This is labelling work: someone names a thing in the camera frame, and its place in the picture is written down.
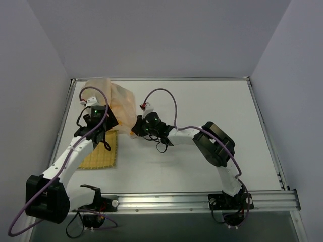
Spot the front aluminium mounting rail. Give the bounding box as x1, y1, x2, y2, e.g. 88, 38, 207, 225
101, 191, 300, 214

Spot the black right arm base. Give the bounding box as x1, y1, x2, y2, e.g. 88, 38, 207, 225
208, 192, 254, 229

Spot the yellow woven placemat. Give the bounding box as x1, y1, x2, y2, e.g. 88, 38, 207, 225
78, 131, 118, 170

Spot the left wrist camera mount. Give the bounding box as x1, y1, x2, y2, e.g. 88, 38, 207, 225
79, 96, 99, 107

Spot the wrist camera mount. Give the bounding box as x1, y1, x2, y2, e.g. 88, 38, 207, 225
79, 96, 99, 107
140, 102, 154, 119

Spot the banana print plastic bag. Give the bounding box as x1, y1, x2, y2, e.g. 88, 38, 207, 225
81, 78, 137, 138

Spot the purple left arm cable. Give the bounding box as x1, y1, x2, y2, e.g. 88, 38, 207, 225
7, 86, 118, 237

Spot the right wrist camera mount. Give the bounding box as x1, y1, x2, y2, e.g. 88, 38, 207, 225
140, 102, 154, 119

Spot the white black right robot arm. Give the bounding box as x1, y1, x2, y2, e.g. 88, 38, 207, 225
132, 112, 246, 197

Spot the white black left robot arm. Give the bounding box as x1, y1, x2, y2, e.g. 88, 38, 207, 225
25, 105, 118, 224

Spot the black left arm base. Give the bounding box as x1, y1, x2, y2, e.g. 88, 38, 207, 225
65, 195, 119, 239

